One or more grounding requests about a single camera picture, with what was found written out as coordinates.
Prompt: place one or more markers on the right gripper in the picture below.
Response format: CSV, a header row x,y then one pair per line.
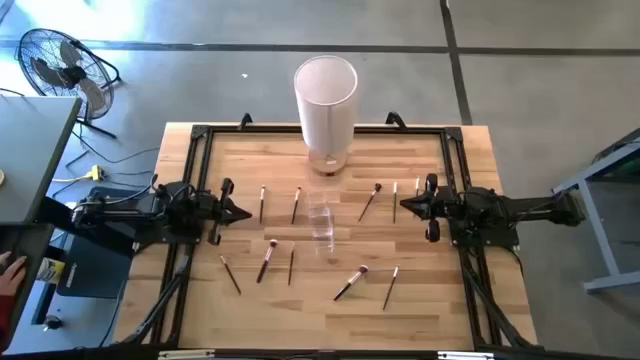
x,y
442,212

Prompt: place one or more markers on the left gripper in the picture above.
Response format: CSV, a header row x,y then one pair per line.
x,y
214,210

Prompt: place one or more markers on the dark fluffy head makeup brush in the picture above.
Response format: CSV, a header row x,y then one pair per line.
x,y
369,202

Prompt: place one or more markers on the large pale-tipped fluffy makeup brush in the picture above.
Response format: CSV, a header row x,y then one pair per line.
x,y
266,261

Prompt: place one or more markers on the medium pale-tipped makeup brush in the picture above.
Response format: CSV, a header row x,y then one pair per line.
x,y
350,283

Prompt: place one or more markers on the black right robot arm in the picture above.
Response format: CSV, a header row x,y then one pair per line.
x,y
510,212

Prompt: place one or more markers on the person's forearm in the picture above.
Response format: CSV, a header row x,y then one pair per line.
x,y
5,320

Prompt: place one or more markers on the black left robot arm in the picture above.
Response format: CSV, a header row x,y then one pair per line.
x,y
125,212

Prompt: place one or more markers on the clear acrylic organizer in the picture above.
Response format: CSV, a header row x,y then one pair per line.
x,y
321,222

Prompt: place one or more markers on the table lamp white shade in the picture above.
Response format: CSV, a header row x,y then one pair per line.
x,y
325,110

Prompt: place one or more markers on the yellow power plug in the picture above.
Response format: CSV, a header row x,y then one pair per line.
x,y
96,173

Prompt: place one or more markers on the black equipment case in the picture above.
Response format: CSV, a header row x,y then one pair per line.
x,y
95,270

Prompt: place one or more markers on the yellow white carton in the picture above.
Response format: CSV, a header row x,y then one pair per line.
x,y
50,270

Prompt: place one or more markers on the black round knob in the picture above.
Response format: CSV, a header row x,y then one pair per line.
x,y
52,323

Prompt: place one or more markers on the grey desk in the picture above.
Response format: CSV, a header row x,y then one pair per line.
x,y
30,155

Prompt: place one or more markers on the black floor fan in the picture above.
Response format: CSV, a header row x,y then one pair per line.
x,y
65,75

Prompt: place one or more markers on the person's hand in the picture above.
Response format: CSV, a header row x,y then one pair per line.
x,y
11,275

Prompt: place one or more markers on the round wooden disc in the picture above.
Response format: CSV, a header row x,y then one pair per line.
x,y
1,178

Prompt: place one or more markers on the black curved bracket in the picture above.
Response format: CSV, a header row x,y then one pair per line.
x,y
396,119
245,120

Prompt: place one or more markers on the black aluminium frame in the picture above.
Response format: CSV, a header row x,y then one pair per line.
x,y
325,129

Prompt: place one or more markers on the silver metal bracket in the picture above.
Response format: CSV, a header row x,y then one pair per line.
x,y
466,355
186,355

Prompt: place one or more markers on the grey metal frame table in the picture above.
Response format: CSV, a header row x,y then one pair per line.
x,y
595,220

